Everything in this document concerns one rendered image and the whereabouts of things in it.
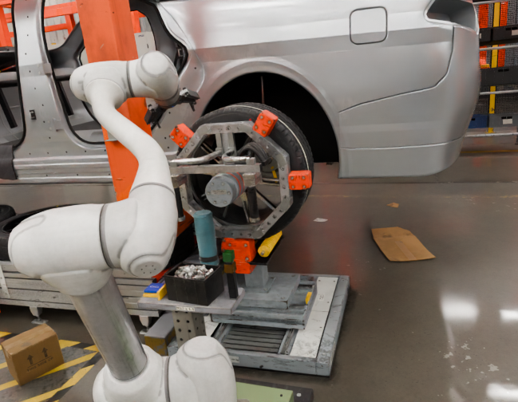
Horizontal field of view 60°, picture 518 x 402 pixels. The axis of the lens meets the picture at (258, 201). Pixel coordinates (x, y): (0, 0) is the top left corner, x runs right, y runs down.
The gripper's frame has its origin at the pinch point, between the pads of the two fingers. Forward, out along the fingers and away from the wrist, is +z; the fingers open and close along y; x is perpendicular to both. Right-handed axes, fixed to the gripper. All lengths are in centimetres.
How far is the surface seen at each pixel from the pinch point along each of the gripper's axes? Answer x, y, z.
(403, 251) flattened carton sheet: 102, -100, 154
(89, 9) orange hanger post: -65, 10, 22
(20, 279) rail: 3, 120, 118
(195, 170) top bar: 14.2, 2.1, 29.0
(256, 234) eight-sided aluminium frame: 48, -9, 55
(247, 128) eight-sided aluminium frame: 7.5, -26.0, 32.6
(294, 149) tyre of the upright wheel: 24, -41, 39
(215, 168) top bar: 18.2, -5.3, 25.6
